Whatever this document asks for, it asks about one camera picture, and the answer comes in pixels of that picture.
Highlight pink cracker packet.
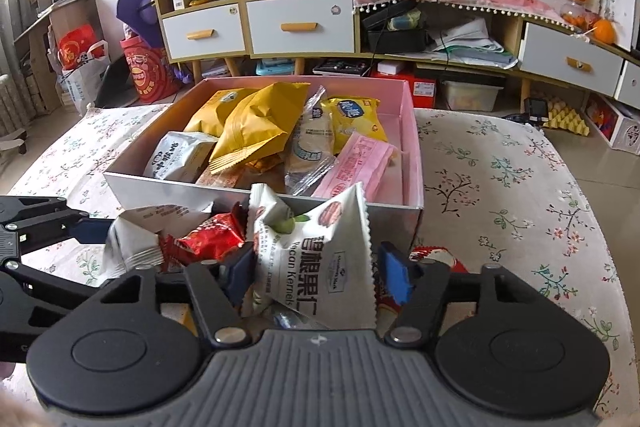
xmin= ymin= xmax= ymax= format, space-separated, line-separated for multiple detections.
xmin=312 ymin=132 xmax=401 ymax=200

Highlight low wooden cabinet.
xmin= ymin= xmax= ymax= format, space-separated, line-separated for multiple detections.
xmin=356 ymin=0 xmax=640 ymax=112

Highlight yellow egg tray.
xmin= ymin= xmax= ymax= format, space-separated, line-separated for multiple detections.
xmin=542 ymin=97 xmax=591 ymax=135

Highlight red snack packet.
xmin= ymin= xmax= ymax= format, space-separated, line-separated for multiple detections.
xmin=165 ymin=212 xmax=247 ymax=265
xmin=375 ymin=246 xmax=468 ymax=323

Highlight red printed bucket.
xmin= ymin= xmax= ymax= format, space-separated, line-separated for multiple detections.
xmin=120 ymin=34 xmax=183 ymax=104

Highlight yellow packet blue label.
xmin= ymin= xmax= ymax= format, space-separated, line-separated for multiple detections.
xmin=320 ymin=96 xmax=389 ymax=154

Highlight clear biscuit packet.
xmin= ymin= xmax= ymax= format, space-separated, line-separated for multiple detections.
xmin=285 ymin=87 xmax=337 ymax=198

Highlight black box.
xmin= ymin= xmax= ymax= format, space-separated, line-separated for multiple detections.
xmin=361 ymin=2 xmax=431 ymax=55

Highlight wooden side shelf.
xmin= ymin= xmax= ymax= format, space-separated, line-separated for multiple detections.
xmin=15 ymin=0 xmax=96 ymax=118

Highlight white packet black lettering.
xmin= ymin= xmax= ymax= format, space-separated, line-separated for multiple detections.
xmin=144 ymin=132 xmax=218 ymax=184

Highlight clear plastic storage box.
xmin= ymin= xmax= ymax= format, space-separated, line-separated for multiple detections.
xmin=440 ymin=79 xmax=503 ymax=112

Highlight loose papers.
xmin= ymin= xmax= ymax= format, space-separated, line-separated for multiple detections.
xmin=430 ymin=17 xmax=518 ymax=68

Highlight white plastic bag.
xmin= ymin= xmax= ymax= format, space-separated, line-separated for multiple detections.
xmin=60 ymin=41 xmax=112 ymax=118

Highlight white box red print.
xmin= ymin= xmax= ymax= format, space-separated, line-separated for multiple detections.
xmin=585 ymin=94 xmax=640 ymax=152

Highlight purple object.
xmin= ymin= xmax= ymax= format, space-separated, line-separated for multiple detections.
xmin=116 ymin=0 xmax=163 ymax=50

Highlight pink and grey cardboard box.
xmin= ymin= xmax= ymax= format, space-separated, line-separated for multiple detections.
xmin=103 ymin=77 xmax=425 ymax=258

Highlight clear orange cracker packet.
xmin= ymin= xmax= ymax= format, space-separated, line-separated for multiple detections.
xmin=195 ymin=167 xmax=251 ymax=188

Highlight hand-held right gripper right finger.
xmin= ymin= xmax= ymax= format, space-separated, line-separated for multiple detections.
xmin=378 ymin=241 xmax=548 ymax=349

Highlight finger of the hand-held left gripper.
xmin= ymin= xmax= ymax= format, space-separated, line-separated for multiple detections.
xmin=0 ymin=259 xmax=103 ymax=363
xmin=0 ymin=196 xmax=118 ymax=253

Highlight white pecan packet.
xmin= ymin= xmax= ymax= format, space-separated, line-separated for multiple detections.
xmin=107 ymin=205 xmax=216 ymax=280
xmin=248 ymin=183 xmax=378 ymax=332

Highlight large yellow snack packet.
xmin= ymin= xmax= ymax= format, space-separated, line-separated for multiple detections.
xmin=207 ymin=82 xmax=311 ymax=175

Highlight small yellow snack packet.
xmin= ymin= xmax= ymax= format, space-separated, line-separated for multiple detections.
xmin=185 ymin=88 xmax=256 ymax=135

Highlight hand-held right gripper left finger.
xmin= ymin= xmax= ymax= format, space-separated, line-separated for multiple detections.
xmin=100 ymin=241 xmax=255 ymax=348

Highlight glass fruit stand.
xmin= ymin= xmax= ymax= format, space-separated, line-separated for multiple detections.
xmin=560 ymin=2 xmax=598 ymax=32

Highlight white printed box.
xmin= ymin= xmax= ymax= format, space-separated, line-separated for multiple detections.
xmin=597 ymin=0 xmax=633 ymax=52

